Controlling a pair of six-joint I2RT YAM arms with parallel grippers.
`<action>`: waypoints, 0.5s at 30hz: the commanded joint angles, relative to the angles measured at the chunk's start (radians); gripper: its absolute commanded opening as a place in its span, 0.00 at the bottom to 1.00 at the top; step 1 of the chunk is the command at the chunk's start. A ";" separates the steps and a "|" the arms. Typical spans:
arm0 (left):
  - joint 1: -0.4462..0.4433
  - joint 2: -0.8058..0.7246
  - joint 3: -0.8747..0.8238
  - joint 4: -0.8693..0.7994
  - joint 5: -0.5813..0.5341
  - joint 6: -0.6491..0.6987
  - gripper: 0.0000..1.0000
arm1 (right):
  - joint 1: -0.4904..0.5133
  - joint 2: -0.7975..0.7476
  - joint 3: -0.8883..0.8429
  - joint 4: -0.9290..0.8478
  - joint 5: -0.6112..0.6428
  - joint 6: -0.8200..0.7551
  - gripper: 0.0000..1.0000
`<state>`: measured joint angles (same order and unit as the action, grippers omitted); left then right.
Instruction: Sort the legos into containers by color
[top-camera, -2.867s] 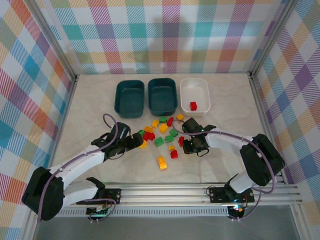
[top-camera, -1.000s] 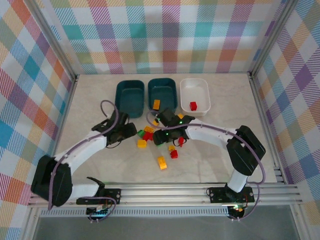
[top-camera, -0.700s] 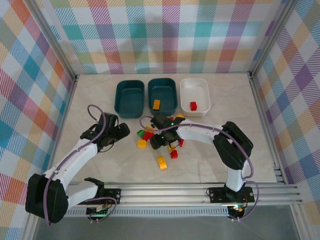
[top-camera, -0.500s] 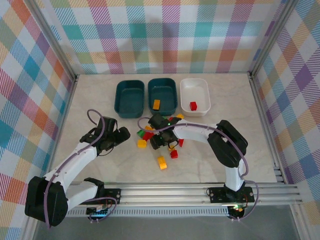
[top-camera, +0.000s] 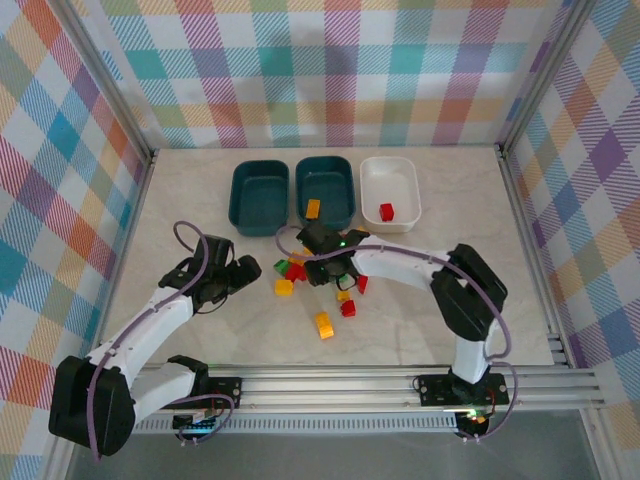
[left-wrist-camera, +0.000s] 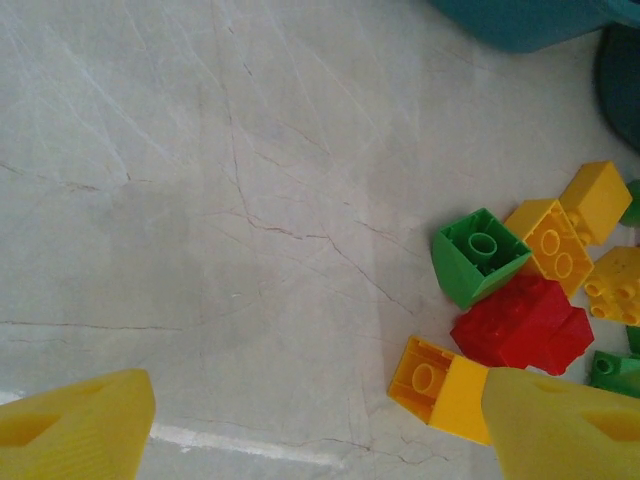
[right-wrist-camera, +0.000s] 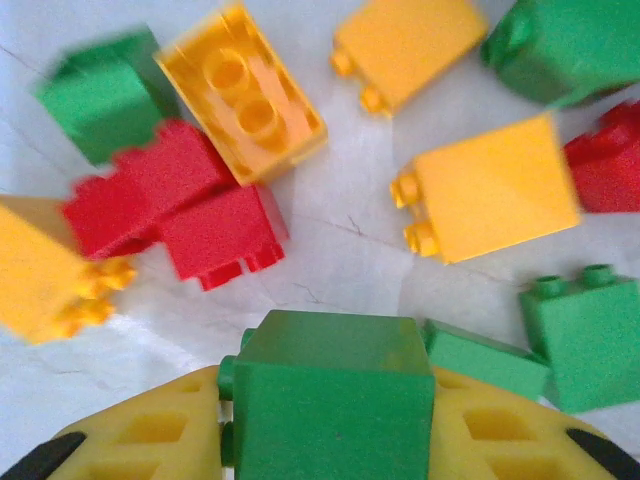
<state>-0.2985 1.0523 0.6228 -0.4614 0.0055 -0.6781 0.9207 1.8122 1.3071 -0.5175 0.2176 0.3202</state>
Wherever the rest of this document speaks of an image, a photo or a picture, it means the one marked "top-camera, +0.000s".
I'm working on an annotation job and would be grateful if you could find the teal plastic container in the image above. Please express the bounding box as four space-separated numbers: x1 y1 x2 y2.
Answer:
294 155 358 231
228 159 291 238

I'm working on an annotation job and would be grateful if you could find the white plastic container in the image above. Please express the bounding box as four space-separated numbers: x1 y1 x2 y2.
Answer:
359 156 423 235

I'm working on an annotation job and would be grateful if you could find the small circuit board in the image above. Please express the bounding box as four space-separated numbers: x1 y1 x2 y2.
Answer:
172 407 236 446
457 407 494 434

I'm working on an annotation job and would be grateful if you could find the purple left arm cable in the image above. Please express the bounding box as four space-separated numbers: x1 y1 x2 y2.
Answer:
89 219 236 464

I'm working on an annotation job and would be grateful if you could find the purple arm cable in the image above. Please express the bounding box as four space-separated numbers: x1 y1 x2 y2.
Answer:
89 219 236 464
275 225 521 444

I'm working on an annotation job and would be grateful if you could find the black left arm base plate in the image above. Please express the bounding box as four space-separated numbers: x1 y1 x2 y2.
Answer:
207 375 244 407

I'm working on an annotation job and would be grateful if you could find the aluminium side rail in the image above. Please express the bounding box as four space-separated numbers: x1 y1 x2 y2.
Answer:
497 147 609 401
92 149 159 351

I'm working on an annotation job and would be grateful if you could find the aluminium mounting rail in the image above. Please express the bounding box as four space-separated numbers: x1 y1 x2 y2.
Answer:
139 364 601 416

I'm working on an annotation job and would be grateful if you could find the slotted grey cable duct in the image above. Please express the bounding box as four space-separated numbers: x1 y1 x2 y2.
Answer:
134 413 461 437

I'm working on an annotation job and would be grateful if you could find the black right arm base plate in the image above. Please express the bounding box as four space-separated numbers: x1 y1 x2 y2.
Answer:
417 373 510 407

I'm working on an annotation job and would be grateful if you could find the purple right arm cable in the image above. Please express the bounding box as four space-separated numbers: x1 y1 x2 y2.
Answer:
275 225 521 444

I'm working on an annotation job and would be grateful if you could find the aluminium frame post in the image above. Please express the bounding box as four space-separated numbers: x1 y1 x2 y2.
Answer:
494 0 599 156
58 0 157 166

